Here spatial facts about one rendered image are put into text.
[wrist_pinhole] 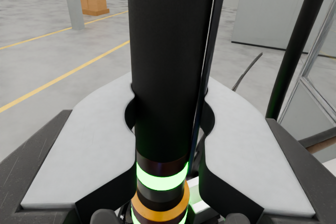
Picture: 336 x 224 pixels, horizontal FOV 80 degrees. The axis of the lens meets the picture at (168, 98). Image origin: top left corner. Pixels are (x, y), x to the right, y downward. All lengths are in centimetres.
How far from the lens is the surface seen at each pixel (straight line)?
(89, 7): 835
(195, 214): 19
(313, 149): 29
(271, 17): 557
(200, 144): 39
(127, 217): 39
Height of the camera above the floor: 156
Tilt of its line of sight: 33 degrees down
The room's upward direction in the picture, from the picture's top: 4 degrees clockwise
